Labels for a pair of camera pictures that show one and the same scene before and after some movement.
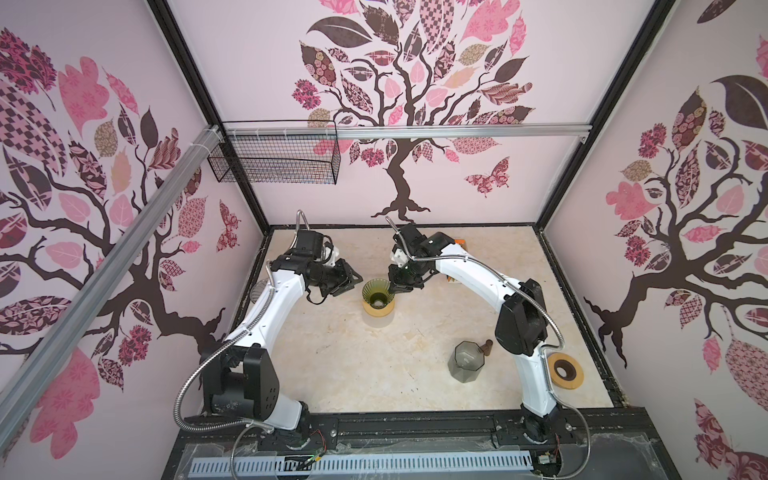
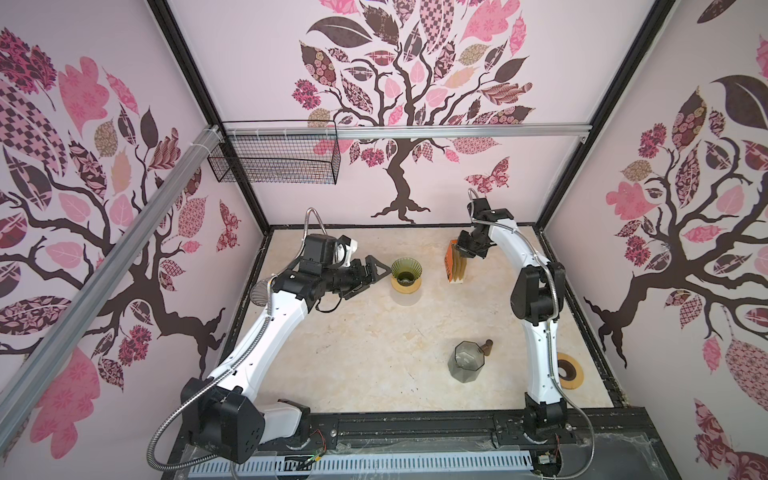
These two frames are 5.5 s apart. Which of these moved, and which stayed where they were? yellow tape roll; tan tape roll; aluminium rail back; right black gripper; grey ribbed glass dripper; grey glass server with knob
Moved: tan tape roll; right black gripper
Stayed: aluminium rail back; yellow tape roll; grey glass server with knob; grey ribbed glass dripper
